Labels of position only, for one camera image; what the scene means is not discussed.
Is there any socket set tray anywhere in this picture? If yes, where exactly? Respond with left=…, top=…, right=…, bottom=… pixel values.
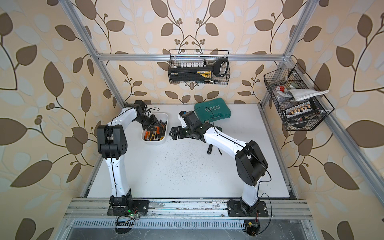
left=284, top=101, right=318, bottom=120

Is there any black yellow tool case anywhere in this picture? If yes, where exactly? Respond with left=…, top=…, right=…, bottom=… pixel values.
left=168, top=67, right=213, bottom=83

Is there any green plastic tool case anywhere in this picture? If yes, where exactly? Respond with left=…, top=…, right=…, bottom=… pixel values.
left=195, top=98, right=232, bottom=123

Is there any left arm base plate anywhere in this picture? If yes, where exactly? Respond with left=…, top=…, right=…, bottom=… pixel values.
left=107, top=199, right=150, bottom=218

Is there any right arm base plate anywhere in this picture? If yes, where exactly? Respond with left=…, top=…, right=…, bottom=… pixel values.
left=227, top=199, right=269, bottom=218

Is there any aluminium front rail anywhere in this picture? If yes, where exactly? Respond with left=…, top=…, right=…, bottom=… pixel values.
left=64, top=198, right=313, bottom=220

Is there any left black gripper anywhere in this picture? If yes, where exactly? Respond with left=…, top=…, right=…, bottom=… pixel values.
left=139, top=114, right=166, bottom=132

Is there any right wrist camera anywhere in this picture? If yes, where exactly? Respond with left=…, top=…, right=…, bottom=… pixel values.
left=178, top=111, right=201, bottom=128

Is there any black wire basket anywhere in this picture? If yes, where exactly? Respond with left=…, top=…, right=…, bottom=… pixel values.
left=168, top=49, right=231, bottom=85
left=264, top=63, right=335, bottom=132

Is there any white plastic storage box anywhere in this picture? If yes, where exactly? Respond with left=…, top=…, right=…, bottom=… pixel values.
left=141, top=113, right=169, bottom=145

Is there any white paper booklet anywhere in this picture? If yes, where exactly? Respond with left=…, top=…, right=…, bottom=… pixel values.
left=288, top=89, right=329, bottom=101

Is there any back black wire basket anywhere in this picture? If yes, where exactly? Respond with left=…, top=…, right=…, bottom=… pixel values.
left=168, top=49, right=231, bottom=85

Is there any right black wire basket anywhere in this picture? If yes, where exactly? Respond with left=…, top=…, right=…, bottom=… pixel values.
left=264, top=63, right=335, bottom=132

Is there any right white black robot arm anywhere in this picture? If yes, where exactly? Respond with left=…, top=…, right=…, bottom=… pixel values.
left=170, top=123, right=271, bottom=208

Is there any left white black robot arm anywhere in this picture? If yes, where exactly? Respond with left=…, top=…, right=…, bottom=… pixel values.
left=97, top=100, right=166, bottom=209

